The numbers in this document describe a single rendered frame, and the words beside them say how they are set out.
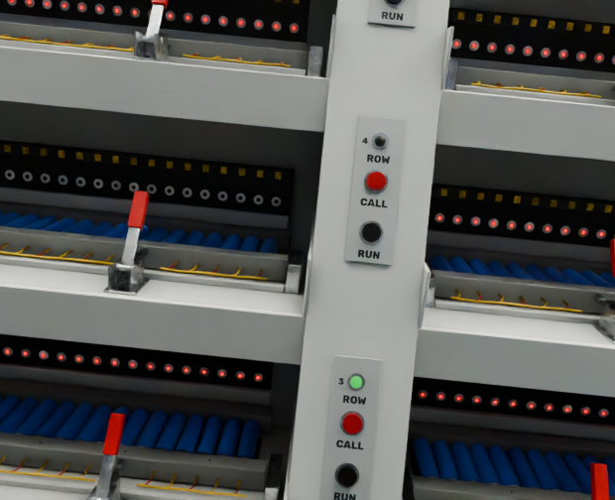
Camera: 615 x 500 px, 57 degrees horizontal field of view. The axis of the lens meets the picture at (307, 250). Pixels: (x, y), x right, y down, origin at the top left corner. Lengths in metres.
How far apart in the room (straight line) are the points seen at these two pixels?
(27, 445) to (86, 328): 0.15
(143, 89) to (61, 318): 0.21
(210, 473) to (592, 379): 0.35
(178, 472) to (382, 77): 0.41
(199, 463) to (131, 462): 0.07
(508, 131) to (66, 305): 0.40
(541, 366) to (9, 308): 0.45
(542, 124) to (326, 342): 0.26
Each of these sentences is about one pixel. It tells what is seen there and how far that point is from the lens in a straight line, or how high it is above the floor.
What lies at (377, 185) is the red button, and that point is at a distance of 0.47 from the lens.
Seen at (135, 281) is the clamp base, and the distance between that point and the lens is 0.51.
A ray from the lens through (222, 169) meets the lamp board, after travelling 0.65.
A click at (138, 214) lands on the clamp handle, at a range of 0.52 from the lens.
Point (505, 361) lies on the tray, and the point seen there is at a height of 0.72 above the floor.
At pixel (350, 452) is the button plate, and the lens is 0.49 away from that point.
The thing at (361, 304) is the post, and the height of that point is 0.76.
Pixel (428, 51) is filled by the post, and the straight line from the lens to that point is 0.51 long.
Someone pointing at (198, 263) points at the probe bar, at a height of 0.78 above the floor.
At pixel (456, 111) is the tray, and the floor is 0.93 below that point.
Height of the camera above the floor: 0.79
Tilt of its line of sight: 1 degrees up
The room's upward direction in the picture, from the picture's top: 6 degrees clockwise
